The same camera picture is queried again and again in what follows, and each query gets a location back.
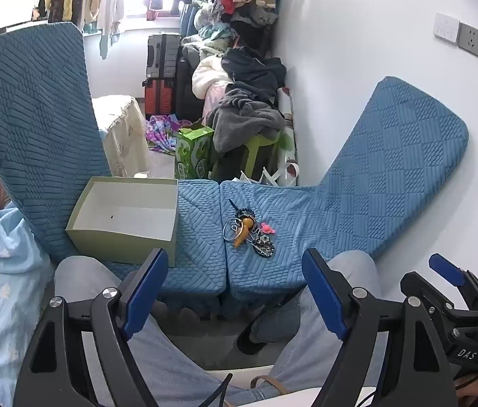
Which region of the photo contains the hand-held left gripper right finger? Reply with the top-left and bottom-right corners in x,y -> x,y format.
302,248 -> 460,407

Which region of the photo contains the black suitcase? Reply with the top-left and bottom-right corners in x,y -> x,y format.
175,46 -> 204,122

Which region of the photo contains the pile of mixed clothes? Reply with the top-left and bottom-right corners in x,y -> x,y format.
180,3 -> 280,58

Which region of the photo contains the floral printed bag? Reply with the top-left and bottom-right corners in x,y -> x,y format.
275,87 -> 299,187

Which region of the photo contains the white wall switch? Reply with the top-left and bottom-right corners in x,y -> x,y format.
433,12 -> 461,43

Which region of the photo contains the black cable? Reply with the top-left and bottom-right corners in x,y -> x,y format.
204,372 -> 234,407

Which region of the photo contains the silver hoop ring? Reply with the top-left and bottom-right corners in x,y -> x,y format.
222,218 -> 244,243

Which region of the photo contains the grey fleece garment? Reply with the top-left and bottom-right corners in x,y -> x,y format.
205,88 -> 286,154

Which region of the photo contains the white jacket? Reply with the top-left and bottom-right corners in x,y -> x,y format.
191,54 -> 234,102

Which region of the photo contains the green carton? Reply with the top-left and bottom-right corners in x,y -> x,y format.
174,125 -> 215,180

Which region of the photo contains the pale green cardboard box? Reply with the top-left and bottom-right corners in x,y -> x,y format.
65,177 -> 179,268

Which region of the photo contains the person's left leg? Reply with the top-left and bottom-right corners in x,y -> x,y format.
54,255 -> 274,407

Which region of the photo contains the blue quilted chair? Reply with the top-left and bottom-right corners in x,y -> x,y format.
0,21 -> 228,318
220,76 -> 469,306

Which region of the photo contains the colourful printed cloth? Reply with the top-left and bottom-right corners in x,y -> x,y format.
144,114 -> 194,154

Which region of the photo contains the silver chain bracelet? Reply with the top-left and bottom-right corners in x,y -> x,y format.
247,234 -> 276,259

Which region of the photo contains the person's right hand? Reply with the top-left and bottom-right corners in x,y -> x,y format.
455,374 -> 478,406

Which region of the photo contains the white plastic bag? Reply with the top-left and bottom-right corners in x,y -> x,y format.
233,167 -> 283,187

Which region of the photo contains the brown strap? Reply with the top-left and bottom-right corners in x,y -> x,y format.
249,375 -> 291,393

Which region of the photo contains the orange suitcase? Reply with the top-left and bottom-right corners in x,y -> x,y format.
143,77 -> 179,115

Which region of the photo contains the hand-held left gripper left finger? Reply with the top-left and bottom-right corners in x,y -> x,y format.
14,247 -> 170,407

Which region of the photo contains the white lace-covered cabinet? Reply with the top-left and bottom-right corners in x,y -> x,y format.
91,94 -> 152,178

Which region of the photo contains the grey suitcase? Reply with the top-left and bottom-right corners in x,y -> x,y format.
146,33 -> 182,81

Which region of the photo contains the light blue bedsheet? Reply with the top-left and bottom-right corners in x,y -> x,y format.
0,202 -> 60,407

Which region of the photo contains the green plastic stool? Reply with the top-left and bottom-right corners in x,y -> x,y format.
211,133 -> 282,184

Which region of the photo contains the black patterned bangle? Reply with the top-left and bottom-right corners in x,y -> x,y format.
235,207 -> 265,242

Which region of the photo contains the dark navy garment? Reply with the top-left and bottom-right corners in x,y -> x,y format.
221,46 -> 287,103

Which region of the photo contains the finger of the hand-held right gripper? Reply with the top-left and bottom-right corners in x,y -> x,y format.
399,272 -> 456,318
428,253 -> 478,310

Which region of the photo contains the amber pendant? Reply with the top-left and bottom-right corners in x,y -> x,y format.
233,217 -> 254,248

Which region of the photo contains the pink cloth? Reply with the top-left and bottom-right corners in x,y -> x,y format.
202,85 -> 232,116

